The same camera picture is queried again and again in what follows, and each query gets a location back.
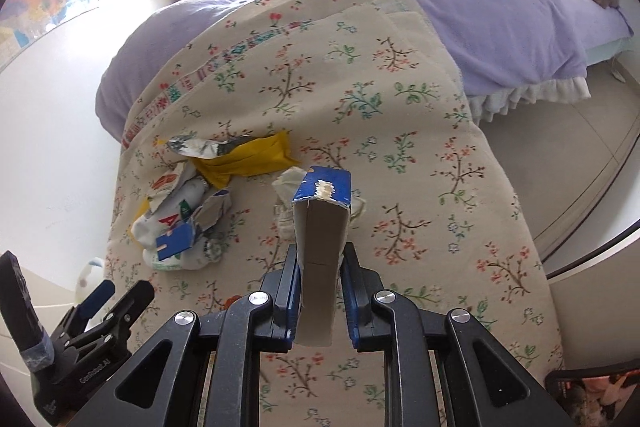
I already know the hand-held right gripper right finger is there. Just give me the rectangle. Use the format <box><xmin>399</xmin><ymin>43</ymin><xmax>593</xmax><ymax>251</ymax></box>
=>
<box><xmin>340</xmin><ymin>242</ymin><xmax>576</xmax><ymax>427</ymax></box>

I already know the purple duvet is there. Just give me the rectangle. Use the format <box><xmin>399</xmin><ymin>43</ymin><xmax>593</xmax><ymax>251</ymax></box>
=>
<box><xmin>97</xmin><ymin>0</ymin><xmax>633</xmax><ymax>148</ymax></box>

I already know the crumpled white tissue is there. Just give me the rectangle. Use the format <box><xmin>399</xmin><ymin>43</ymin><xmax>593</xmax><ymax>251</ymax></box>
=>
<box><xmin>271</xmin><ymin>166</ymin><xmax>371</xmax><ymax>240</ymax></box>

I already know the blue cardboard box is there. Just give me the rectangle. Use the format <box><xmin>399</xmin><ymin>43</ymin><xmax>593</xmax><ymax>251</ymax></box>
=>
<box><xmin>291</xmin><ymin>166</ymin><xmax>353</xmax><ymax>347</ymax></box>

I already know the blue card piece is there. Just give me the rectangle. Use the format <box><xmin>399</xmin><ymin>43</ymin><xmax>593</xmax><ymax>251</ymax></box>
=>
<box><xmin>156</xmin><ymin>223</ymin><xmax>197</xmax><ymax>260</ymax></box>

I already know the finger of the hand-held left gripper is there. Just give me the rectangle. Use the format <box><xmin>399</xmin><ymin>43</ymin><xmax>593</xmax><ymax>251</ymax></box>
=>
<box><xmin>67</xmin><ymin>280</ymin><xmax>156</xmax><ymax>359</ymax></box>
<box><xmin>61</xmin><ymin>280</ymin><xmax>117</xmax><ymax>339</ymax></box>

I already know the world map poster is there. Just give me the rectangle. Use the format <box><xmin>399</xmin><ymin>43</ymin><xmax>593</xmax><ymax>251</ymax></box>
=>
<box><xmin>0</xmin><ymin>0</ymin><xmax>101</xmax><ymax>68</ymax></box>

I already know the floral beige blanket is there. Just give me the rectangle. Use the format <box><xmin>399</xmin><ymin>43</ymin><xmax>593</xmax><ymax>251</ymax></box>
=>
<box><xmin>107</xmin><ymin>0</ymin><xmax>567</xmax><ymax>427</ymax></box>

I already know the silver foil wrapper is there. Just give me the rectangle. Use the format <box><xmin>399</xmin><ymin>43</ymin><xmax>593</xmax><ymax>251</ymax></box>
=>
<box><xmin>157</xmin><ymin>133</ymin><xmax>256</xmax><ymax>168</ymax></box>

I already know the magazine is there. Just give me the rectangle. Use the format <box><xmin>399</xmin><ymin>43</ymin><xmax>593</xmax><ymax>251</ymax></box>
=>
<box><xmin>545</xmin><ymin>369</ymin><xmax>628</xmax><ymax>427</ymax></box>

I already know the clear plastic bag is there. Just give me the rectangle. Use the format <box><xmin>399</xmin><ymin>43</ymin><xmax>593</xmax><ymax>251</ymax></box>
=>
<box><xmin>75</xmin><ymin>257</ymin><xmax>108</xmax><ymax>308</ymax></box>

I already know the crumpled white printed packaging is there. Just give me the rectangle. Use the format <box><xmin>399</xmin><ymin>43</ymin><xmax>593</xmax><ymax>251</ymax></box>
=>
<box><xmin>131</xmin><ymin>162</ymin><xmax>233</xmax><ymax>272</ymax></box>

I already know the yellow packet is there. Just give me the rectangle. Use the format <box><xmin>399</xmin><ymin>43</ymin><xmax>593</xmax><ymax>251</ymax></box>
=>
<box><xmin>192</xmin><ymin>130</ymin><xmax>301</xmax><ymax>190</ymax></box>

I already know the white ruffled bed skirt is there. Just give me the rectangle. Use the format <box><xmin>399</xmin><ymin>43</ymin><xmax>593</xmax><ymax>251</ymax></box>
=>
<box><xmin>467</xmin><ymin>74</ymin><xmax>593</xmax><ymax>125</ymax></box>

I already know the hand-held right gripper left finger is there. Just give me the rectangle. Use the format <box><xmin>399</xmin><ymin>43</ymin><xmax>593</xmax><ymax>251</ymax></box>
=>
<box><xmin>65</xmin><ymin>243</ymin><xmax>302</xmax><ymax>427</ymax></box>

